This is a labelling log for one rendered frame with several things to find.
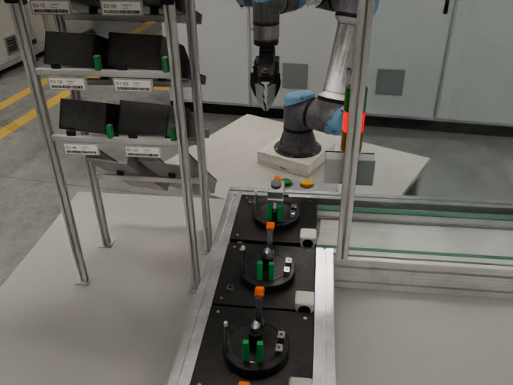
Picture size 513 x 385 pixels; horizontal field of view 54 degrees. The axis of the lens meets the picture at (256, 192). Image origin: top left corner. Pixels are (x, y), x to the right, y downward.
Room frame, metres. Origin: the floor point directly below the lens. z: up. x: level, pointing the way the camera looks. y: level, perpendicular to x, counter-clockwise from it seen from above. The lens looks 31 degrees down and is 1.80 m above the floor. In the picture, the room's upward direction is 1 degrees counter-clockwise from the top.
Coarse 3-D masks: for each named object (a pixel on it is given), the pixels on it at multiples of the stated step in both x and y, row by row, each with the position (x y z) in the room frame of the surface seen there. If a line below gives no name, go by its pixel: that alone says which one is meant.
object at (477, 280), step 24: (336, 216) 1.30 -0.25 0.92; (336, 240) 1.18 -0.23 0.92; (336, 264) 1.04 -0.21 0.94; (360, 264) 1.03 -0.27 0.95; (384, 264) 1.02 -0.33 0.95; (408, 264) 1.02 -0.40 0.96; (432, 264) 1.01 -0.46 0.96; (456, 264) 1.01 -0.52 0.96; (480, 264) 1.01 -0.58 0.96; (360, 288) 1.03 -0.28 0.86; (384, 288) 1.02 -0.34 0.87; (408, 288) 1.01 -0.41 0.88; (432, 288) 1.01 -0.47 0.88; (456, 288) 1.00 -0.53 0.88; (480, 288) 0.99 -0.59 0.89; (504, 288) 0.98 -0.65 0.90
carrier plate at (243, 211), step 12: (240, 204) 1.30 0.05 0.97; (300, 204) 1.29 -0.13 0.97; (312, 204) 1.29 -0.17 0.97; (240, 216) 1.23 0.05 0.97; (300, 216) 1.23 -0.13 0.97; (312, 216) 1.23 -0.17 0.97; (240, 228) 1.17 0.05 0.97; (252, 228) 1.17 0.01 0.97; (300, 228) 1.16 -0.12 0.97; (312, 228) 1.16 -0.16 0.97; (240, 240) 1.12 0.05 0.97; (252, 240) 1.11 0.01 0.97; (264, 240) 1.11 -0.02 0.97; (276, 240) 1.11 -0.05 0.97; (288, 240) 1.11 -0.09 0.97
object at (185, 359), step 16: (224, 208) 1.29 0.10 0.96; (224, 224) 1.21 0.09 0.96; (224, 240) 1.13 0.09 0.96; (208, 256) 1.06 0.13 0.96; (320, 256) 1.05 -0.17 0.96; (208, 272) 0.99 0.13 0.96; (320, 272) 0.99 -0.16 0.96; (208, 288) 0.93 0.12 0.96; (320, 288) 0.93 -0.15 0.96; (192, 304) 0.88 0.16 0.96; (208, 304) 0.88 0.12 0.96; (320, 304) 0.87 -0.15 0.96; (192, 320) 0.82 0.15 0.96; (320, 320) 0.82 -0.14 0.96; (192, 336) 0.78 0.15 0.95; (320, 336) 0.77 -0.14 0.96; (192, 352) 0.73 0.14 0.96; (320, 352) 0.73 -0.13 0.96; (176, 368) 0.69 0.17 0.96; (192, 368) 0.69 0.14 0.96; (320, 368) 0.69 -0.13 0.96; (176, 384) 0.65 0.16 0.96; (320, 384) 0.65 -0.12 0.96
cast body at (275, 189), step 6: (270, 180) 1.22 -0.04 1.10; (276, 180) 1.21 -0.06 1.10; (282, 180) 1.22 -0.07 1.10; (270, 186) 1.20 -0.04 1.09; (276, 186) 1.19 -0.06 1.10; (282, 186) 1.20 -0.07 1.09; (270, 192) 1.18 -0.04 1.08; (276, 192) 1.18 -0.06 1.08; (282, 192) 1.18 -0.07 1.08; (270, 198) 1.19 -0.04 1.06; (276, 198) 1.19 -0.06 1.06; (282, 198) 1.19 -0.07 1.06; (276, 204) 1.19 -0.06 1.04; (282, 204) 1.19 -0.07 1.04
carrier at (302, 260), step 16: (224, 256) 1.04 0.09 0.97; (240, 256) 1.04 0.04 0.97; (256, 256) 1.02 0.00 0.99; (272, 256) 0.97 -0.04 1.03; (288, 256) 1.04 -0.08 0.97; (304, 256) 1.04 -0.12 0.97; (224, 272) 0.98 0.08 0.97; (240, 272) 0.96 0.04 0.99; (256, 272) 0.95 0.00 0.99; (272, 272) 0.92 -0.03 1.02; (288, 272) 0.94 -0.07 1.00; (304, 272) 0.97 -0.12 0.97; (224, 288) 0.92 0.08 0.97; (240, 288) 0.92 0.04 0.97; (272, 288) 0.90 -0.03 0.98; (288, 288) 0.92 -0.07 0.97; (304, 288) 0.91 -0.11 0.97; (224, 304) 0.86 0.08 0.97; (240, 304) 0.86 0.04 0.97; (272, 304) 0.86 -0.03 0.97; (288, 304) 0.86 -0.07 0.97; (304, 304) 0.84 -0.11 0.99
